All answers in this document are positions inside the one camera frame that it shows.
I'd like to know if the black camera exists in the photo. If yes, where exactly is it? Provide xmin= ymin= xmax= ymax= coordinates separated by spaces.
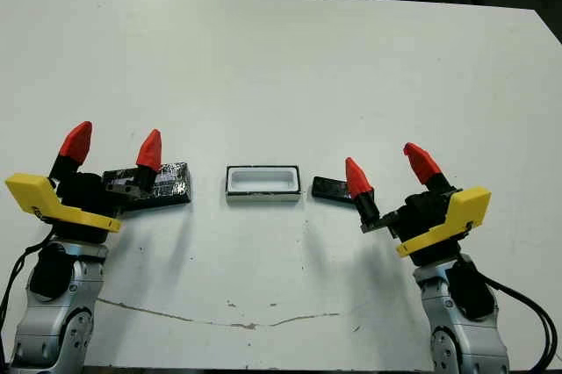
xmin=310 ymin=176 xmax=353 ymax=204

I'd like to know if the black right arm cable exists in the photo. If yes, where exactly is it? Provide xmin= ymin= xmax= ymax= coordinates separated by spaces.
xmin=480 ymin=275 xmax=562 ymax=374

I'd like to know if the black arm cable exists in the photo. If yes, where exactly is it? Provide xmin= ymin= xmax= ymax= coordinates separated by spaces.
xmin=480 ymin=275 xmax=562 ymax=374
xmin=0 ymin=237 xmax=52 ymax=369

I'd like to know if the black and yellow right gripper body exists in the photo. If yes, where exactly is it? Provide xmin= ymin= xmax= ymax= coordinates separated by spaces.
xmin=359 ymin=187 xmax=492 ymax=266

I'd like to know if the black box lid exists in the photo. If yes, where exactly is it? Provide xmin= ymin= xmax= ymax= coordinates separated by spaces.
xmin=102 ymin=162 xmax=195 ymax=211

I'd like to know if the black and yellow left gripper body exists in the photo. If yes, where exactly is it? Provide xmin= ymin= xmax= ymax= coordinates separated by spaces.
xmin=4 ymin=169 xmax=148 ymax=244

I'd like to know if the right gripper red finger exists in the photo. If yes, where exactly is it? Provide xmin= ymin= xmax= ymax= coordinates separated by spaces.
xmin=403 ymin=142 xmax=458 ymax=195
xmin=344 ymin=156 xmax=381 ymax=226

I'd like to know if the white-lined camera box base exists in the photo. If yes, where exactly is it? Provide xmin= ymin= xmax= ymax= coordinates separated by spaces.
xmin=225 ymin=164 xmax=305 ymax=205

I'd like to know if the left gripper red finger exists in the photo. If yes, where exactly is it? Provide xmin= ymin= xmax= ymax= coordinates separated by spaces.
xmin=47 ymin=120 xmax=94 ymax=182
xmin=133 ymin=128 xmax=163 ymax=193

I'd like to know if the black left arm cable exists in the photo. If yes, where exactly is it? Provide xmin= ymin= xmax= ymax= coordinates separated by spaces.
xmin=0 ymin=237 xmax=52 ymax=369

